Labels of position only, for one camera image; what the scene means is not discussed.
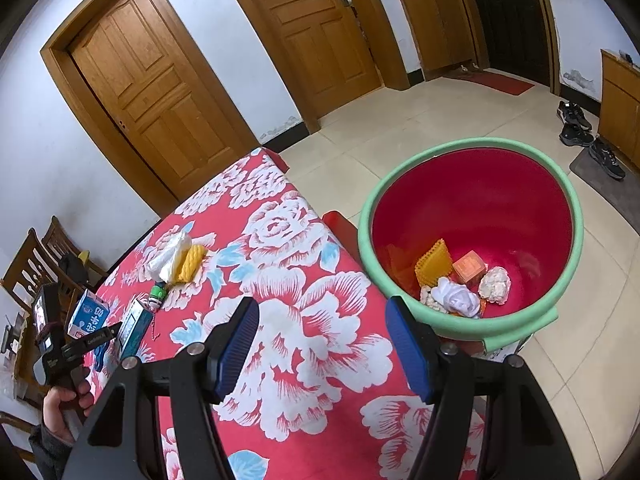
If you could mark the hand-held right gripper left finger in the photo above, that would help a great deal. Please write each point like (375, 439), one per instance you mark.
(237, 345)

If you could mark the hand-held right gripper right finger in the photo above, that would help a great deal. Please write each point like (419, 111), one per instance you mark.
(407, 350)

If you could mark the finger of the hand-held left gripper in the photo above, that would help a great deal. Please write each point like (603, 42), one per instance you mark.
(97, 338)

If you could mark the small cream paper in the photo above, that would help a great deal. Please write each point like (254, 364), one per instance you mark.
(429, 297)

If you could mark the white plastic bag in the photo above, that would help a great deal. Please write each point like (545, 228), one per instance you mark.
(457, 300)

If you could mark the orange cloth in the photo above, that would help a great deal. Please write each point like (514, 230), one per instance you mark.
(483, 306)

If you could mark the yellow ridged snack packet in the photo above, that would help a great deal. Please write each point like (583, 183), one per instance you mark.
(432, 265)

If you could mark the orange cardboard box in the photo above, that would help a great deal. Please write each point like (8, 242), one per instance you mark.
(469, 267)

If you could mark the cream paper ball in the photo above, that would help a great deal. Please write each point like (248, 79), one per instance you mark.
(495, 285)

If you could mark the red basin with green rim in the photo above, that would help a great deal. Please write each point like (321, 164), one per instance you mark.
(500, 200)

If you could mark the person's left forearm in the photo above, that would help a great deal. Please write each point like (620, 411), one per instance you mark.
(47, 455)

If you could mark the person's left hand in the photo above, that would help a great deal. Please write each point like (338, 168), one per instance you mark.
(55, 410)

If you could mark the blue and white milk carton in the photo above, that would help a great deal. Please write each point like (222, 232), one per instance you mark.
(90, 312)

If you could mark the white and blue flat box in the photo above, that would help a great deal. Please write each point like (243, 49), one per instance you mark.
(132, 327)

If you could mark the black bag on chair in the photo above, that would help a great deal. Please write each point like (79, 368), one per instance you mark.
(72, 270)

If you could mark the wooden chair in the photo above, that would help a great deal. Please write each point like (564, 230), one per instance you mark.
(55, 235)
(25, 270)

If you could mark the red floral tablecloth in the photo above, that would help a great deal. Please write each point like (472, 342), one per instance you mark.
(300, 270)

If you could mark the clear plastic bag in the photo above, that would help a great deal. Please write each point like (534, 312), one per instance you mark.
(167, 257)

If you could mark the red plastic stool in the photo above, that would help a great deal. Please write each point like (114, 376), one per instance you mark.
(340, 230)

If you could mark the grey floor mat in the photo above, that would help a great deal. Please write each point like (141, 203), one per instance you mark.
(610, 185)

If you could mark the black sneaker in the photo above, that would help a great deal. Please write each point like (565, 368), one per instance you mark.
(574, 115)
(576, 136)
(607, 157)

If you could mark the red doormat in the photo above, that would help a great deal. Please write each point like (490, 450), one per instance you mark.
(495, 82)

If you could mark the wooden panel door with lock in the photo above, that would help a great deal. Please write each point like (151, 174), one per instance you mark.
(320, 35)

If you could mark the wooden cabinet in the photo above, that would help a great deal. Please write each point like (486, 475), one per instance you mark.
(620, 105)

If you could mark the dark entrance door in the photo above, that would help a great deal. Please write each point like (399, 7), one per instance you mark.
(510, 15)

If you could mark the low wooden wall panel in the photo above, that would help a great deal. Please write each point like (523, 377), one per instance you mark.
(437, 30)

